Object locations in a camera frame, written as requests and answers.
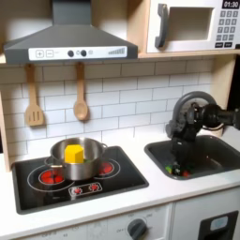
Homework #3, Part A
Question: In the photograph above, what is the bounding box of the yellow block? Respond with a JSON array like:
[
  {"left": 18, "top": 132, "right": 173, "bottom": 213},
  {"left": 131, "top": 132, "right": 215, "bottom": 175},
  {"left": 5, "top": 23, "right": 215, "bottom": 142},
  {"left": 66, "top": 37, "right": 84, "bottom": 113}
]
[{"left": 64, "top": 143, "right": 85, "bottom": 165}]

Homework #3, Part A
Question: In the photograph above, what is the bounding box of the grey sink basin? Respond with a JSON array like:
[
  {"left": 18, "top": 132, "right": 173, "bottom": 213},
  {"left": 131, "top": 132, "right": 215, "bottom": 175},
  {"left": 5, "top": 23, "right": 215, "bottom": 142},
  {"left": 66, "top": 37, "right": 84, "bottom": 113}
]
[{"left": 143, "top": 134, "right": 240, "bottom": 181}]

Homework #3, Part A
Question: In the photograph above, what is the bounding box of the grey oven knob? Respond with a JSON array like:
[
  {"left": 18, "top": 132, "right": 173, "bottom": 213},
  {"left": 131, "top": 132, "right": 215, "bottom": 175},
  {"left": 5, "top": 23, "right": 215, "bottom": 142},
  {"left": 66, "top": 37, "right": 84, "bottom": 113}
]
[{"left": 127, "top": 217, "right": 148, "bottom": 240}]

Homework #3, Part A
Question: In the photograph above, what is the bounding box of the black stove top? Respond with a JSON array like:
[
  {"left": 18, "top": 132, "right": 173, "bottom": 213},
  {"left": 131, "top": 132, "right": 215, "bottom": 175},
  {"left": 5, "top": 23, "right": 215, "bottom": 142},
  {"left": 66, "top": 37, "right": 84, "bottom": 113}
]
[{"left": 11, "top": 144, "right": 150, "bottom": 216}]

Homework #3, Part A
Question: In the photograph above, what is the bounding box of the black door handle panel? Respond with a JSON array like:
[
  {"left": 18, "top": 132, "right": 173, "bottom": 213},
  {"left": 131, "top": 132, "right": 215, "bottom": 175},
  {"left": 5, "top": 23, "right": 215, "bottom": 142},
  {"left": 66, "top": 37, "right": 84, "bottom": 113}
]
[{"left": 197, "top": 210, "right": 240, "bottom": 240}]

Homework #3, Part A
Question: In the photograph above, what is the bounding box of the wooden side panel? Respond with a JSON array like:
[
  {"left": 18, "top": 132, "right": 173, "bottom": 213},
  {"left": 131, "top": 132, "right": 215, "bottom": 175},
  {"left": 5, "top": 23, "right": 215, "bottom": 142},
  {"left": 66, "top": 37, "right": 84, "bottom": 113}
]
[
  {"left": 0, "top": 90, "right": 11, "bottom": 173},
  {"left": 209, "top": 54, "right": 237, "bottom": 109}
]

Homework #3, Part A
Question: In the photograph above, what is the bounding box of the white toy microwave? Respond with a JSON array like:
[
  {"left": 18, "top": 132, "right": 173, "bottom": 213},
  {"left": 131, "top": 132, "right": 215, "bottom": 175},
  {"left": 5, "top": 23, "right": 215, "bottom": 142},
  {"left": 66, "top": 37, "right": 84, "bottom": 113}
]
[{"left": 145, "top": 0, "right": 240, "bottom": 54}]

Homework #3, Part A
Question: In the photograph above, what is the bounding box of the steel pot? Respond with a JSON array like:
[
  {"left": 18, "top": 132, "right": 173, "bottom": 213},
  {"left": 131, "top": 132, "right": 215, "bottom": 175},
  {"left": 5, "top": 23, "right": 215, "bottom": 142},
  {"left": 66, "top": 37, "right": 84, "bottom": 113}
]
[{"left": 44, "top": 136, "right": 109, "bottom": 182}]

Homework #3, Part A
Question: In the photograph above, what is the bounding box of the grey extractor hood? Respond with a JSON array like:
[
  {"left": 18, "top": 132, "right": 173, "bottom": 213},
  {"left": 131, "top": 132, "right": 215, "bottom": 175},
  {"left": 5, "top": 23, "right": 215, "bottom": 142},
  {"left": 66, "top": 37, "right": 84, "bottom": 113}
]
[{"left": 2, "top": 0, "right": 140, "bottom": 66}]

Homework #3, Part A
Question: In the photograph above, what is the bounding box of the orange toy carrot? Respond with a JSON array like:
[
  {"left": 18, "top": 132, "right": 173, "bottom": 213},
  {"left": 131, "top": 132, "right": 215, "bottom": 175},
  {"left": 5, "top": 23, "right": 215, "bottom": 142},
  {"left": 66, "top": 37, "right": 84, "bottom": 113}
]
[{"left": 165, "top": 164, "right": 192, "bottom": 178}]

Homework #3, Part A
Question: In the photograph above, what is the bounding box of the wooden slotted spatula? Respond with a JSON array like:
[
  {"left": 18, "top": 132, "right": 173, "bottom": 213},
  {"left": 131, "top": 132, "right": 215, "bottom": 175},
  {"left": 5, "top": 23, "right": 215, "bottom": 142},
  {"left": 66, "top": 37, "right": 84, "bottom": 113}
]
[{"left": 23, "top": 64, "right": 45, "bottom": 128}]

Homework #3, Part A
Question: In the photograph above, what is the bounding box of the grey tap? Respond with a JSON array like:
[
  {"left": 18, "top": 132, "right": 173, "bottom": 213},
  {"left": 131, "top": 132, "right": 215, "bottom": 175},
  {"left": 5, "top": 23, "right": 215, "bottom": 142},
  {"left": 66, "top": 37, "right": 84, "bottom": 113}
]
[{"left": 165, "top": 90, "right": 219, "bottom": 141}]

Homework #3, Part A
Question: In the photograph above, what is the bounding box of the wooden shelf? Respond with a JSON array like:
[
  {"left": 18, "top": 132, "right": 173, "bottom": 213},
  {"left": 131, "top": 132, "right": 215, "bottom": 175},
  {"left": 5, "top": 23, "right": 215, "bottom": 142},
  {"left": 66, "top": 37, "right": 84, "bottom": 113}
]
[{"left": 137, "top": 49, "right": 240, "bottom": 60}]

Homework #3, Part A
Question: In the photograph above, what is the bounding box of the wooden spoon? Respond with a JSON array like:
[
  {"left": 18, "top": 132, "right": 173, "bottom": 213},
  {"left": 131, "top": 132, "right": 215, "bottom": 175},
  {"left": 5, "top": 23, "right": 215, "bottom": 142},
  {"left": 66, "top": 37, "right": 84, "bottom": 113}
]
[{"left": 72, "top": 62, "right": 90, "bottom": 122}]

